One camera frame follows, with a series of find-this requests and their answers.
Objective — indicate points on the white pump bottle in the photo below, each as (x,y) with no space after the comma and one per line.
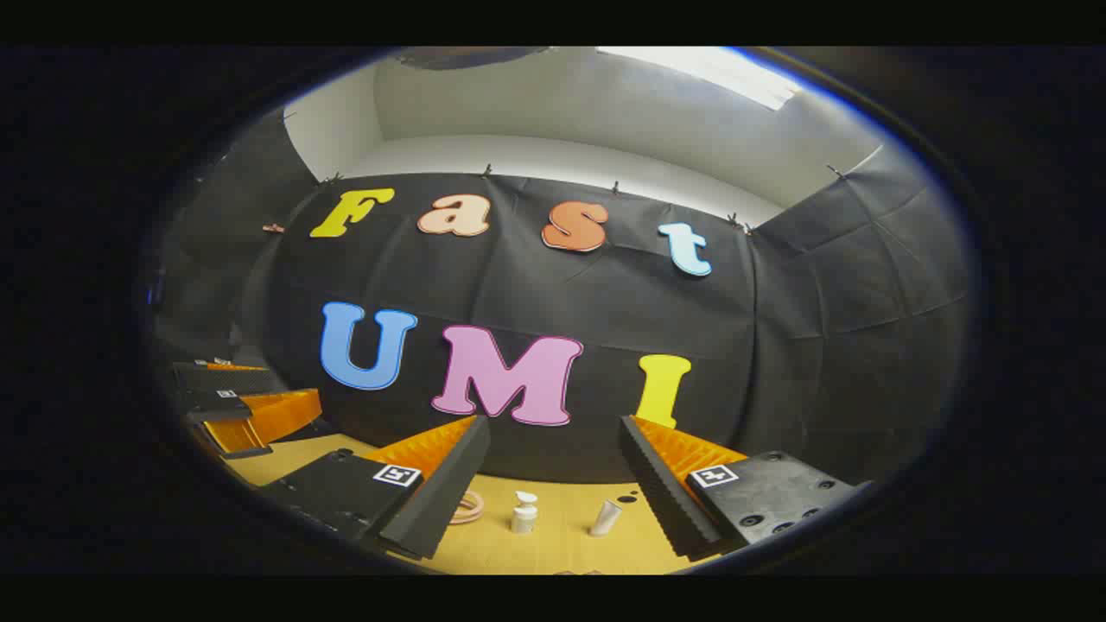
(524,518)

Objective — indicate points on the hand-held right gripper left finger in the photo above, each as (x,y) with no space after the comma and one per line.
(436,501)

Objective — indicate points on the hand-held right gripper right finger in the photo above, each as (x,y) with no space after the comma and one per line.
(665,501)

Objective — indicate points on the white tube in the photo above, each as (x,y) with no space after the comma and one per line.
(605,520)

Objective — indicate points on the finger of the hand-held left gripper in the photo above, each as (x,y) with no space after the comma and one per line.
(216,378)
(216,406)

